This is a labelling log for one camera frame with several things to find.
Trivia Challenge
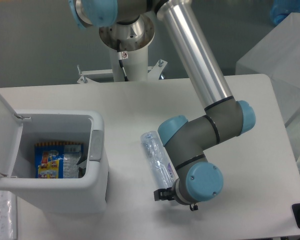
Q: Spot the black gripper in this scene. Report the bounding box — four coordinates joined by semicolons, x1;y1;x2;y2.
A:
153;187;175;201

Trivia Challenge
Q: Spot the clear plastic water bottle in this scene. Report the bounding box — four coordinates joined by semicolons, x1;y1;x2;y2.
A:
140;131;176;189

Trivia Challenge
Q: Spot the blue cartoon snack bag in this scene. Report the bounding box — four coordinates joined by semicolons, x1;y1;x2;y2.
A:
34;141;84;179

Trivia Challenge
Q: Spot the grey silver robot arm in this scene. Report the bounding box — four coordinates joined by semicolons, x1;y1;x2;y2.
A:
68;0;256;210

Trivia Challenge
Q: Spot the white trash can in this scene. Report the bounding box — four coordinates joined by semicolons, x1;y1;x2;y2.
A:
0;110;109;214

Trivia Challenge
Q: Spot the white trash can lid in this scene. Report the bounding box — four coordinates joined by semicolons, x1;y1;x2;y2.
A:
0;94;35;178

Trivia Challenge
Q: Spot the paper sheet in sleeve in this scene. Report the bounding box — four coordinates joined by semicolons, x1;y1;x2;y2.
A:
0;190;18;240

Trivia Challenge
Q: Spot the blue water jug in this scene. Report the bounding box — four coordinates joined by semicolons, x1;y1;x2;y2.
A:
269;0;300;26

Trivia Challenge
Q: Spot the white base frame with bolts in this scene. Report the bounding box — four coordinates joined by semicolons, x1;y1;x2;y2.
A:
76;59;168;84

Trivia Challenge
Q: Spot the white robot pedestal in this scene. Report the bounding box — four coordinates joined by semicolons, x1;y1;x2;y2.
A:
109;37;154;82

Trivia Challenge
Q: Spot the black cable on pedestal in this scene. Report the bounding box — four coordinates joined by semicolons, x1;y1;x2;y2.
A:
116;39;130;82

